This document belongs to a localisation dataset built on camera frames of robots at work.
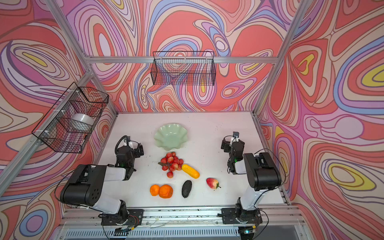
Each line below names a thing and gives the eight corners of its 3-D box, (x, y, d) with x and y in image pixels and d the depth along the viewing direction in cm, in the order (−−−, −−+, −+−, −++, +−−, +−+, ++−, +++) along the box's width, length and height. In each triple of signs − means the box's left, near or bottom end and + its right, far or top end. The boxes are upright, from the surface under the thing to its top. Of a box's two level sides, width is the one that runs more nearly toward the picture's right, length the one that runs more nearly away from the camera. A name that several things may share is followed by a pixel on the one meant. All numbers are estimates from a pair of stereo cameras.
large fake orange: (159, 198, 80) (157, 196, 76) (161, 187, 84) (159, 184, 80) (172, 198, 80) (171, 196, 76) (173, 187, 84) (172, 184, 80)
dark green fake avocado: (181, 198, 81) (181, 196, 78) (182, 181, 86) (182, 180, 84) (192, 198, 81) (192, 196, 78) (192, 181, 86) (192, 180, 84)
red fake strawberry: (209, 191, 83) (210, 188, 80) (206, 180, 87) (206, 178, 83) (219, 188, 84) (220, 185, 81) (215, 178, 88) (216, 175, 84)
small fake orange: (150, 196, 82) (148, 193, 78) (152, 187, 85) (150, 184, 81) (159, 196, 82) (157, 193, 78) (160, 187, 85) (159, 184, 81)
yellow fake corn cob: (180, 170, 91) (180, 167, 88) (184, 165, 93) (184, 162, 90) (196, 180, 87) (196, 178, 84) (200, 175, 89) (200, 173, 86)
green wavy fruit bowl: (154, 153, 99) (152, 148, 94) (159, 128, 113) (157, 123, 108) (186, 153, 99) (186, 148, 94) (187, 128, 113) (187, 123, 108)
